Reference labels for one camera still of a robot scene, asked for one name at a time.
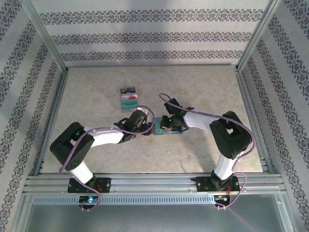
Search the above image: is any grey slotted cable duct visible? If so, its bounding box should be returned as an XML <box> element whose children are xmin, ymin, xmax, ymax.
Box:
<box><xmin>32</xmin><ymin>195</ymin><xmax>216</xmax><ymax>205</ymax></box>

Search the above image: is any blue card holder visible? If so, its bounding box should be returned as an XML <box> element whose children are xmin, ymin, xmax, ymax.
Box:
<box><xmin>153</xmin><ymin>117</ymin><xmax>184</xmax><ymax>136</ymax></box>

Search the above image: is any aluminium front rail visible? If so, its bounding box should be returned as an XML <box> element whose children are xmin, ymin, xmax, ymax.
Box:
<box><xmin>24</xmin><ymin>172</ymin><xmax>284</xmax><ymax>194</ymax></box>

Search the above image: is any aluminium side rail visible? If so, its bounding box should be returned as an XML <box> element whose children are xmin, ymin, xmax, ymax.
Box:
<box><xmin>32</xmin><ymin>69</ymin><xmax>70</xmax><ymax>176</ymax></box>
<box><xmin>234</xmin><ymin>67</ymin><xmax>276</xmax><ymax>174</ymax></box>

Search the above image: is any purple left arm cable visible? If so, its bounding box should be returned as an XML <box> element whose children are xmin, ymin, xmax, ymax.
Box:
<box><xmin>58</xmin><ymin>105</ymin><xmax>155</xmax><ymax>212</ymax></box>

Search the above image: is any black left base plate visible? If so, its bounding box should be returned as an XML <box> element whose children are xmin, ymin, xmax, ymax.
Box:
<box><xmin>67</xmin><ymin>177</ymin><xmax>112</xmax><ymax>193</ymax></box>

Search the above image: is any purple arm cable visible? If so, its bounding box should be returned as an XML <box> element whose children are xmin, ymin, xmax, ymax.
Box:
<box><xmin>58</xmin><ymin>105</ymin><xmax>155</xmax><ymax>212</ymax></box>
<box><xmin>158</xmin><ymin>93</ymin><xmax>254</xmax><ymax>211</ymax></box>

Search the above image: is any controller board with green light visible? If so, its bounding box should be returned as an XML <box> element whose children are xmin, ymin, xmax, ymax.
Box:
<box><xmin>79</xmin><ymin>195</ymin><xmax>100</xmax><ymax>206</ymax></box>

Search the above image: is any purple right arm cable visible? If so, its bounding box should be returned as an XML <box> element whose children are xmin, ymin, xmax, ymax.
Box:
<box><xmin>158</xmin><ymin>93</ymin><xmax>254</xmax><ymax>211</ymax></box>

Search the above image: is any black card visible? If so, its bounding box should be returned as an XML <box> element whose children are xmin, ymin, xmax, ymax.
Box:
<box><xmin>120</xmin><ymin>86</ymin><xmax>137</xmax><ymax>95</ymax></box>

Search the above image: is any grey metal front panel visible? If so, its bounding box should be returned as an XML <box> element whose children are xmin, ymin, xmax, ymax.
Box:
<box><xmin>14</xmin><ymin>193</ymin><xmax>296</xmax><ymax>232</ymax></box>

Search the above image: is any white card with red circle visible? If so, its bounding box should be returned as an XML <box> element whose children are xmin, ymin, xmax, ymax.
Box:
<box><xmin>120</xmin><ymin>93</ymin><xmax>139</xmax><ymax>102</ymax></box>

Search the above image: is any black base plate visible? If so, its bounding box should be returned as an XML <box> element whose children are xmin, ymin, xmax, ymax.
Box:
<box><xmin>197</xmin><ymin>176</ymin><xmax>240</xmax><ymax>193</ymax></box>
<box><xmin>67</xmin><ymin>177</ymin><xmax>112</xmax><ymax>193</ymax></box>

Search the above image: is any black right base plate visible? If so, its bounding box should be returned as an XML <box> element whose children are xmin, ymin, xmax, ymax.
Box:
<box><xmin>197</xmin><ymin>176</ymin><xmax>240</xmax><ymax>193</ymax></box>

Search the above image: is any aluminium frame post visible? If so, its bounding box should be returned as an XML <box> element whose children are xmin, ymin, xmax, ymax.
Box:
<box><xmin>236</xmin><ymin>0</ymin><xmax>285</xmax><ymax>73</ymax></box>
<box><xmin>20</xmin><ymin>0</ymin><xmax>70</xmax><ymax>73</ymax></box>

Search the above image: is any blue card with chip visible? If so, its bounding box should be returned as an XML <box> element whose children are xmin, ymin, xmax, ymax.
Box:
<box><xmin>154</xmin><ymin>118</ymin><xmax>169</xmax><ymax>135</ymax></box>

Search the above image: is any controller board with orange wires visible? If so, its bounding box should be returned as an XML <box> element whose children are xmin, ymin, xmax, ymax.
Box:
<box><xmin>214</xmin><ymin>194</ymin><xmax>231</xmax><ymax>203</ymax></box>

